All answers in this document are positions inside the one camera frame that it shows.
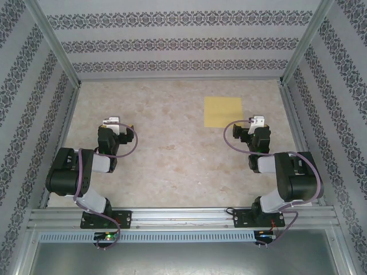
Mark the yellow paper sheet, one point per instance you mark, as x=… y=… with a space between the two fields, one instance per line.
x=223 y=111

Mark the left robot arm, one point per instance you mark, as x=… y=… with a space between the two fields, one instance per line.
x=66 y=172

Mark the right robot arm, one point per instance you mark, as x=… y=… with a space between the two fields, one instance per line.
x=298 y=177

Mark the grey metal sheet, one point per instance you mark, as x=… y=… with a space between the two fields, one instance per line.
x=183 y=259

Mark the controller board with green light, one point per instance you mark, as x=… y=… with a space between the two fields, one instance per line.
x=107 y=236

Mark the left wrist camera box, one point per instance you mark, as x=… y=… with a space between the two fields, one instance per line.
x=112 y=124

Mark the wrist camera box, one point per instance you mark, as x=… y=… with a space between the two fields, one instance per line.
x=112 y=124
x=256 y=123

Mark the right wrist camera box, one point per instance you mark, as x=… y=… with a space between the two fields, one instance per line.
x=256 y=123

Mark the aluminium side edge rail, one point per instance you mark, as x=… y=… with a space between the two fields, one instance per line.
x=63 y=137
x=301 y=137

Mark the long aluminium table edge rail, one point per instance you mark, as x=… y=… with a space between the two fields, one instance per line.
x=180 y=79

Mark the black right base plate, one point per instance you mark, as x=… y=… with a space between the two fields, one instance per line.
x=241 y=219

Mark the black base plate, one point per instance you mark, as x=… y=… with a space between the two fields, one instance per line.
x=126 y=219
x=241 y=219

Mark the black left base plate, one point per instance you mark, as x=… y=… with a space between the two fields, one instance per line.
x=126 y=219

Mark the aluminium frame post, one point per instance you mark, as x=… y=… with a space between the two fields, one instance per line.
x=306 y=43
x=54 y=46

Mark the aluminium mounting rail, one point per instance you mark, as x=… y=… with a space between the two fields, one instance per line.
x=183 y=217

